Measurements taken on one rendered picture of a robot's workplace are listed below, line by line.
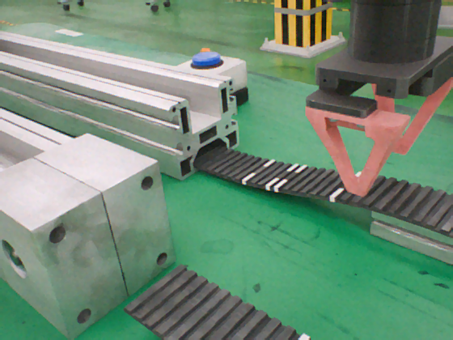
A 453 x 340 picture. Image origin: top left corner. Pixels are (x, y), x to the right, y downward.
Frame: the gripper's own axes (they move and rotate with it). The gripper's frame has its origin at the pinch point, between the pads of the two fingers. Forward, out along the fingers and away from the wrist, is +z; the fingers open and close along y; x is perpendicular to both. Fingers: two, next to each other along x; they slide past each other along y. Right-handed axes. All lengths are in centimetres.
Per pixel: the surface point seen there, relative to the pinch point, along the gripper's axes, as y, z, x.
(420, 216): 2.4, 2.1, 4.4
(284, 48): -264, 80, -189
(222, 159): -0.2, 4.8, -17.6
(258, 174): 0.6, 4.6, -12.1
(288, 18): -271, 58, -189
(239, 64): -15.8, -0.1, -27.2
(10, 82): 4, 1, -54
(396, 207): 2.2, 2.2, 2.6
